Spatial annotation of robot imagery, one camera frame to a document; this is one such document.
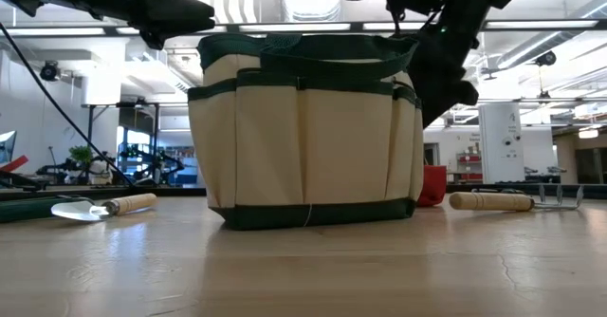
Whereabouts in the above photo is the black ceiling-mounted device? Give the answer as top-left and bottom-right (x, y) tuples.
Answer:
(40, 60), (62, 82)
(534, 49), (559, 67)

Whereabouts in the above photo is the red plastic pot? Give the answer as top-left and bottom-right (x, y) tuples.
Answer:
(415, 164), (448, 209)

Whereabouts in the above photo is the small green leafy plant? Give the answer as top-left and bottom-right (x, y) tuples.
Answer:
(68, 144), (95, 166)

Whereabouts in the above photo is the black metal rack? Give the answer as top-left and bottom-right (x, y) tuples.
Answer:
(86, 101), (161, 185)

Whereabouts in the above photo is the red storage shelf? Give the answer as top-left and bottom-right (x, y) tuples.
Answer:
(457, 153), (483, 183)

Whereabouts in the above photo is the white square column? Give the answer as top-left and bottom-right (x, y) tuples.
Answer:
(477, 102), (526, 184)

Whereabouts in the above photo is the beige green canvas gardening bag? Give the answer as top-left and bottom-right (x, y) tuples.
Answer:
(187, 32), (425, 232)

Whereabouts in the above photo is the red flat object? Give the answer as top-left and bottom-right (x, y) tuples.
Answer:
(0, 154), (29, 174)

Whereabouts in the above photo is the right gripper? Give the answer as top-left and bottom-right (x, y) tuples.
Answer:
(408, 22), (480, 128)

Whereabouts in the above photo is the dark grey garden hand tool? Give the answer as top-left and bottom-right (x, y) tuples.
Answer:
(470, 186), (528, 196)

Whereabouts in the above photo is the long ceiling light strip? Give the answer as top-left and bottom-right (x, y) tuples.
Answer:
(483, 19), (599, 29)
(4, 27), (106, 37)
(236, 22), (352, 32)

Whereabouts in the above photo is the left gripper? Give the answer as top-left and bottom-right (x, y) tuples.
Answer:
(89, 0), (216, 51)

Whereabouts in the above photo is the wooden-handled pronged hand fork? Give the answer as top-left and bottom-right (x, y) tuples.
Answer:
(448, 183), (585, 213)

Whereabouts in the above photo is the steel trowel with wooden handle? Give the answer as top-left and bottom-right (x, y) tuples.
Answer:
(50, 192), (158, 223)

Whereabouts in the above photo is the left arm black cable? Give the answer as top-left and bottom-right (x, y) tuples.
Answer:
(0, 21), (136, 188)

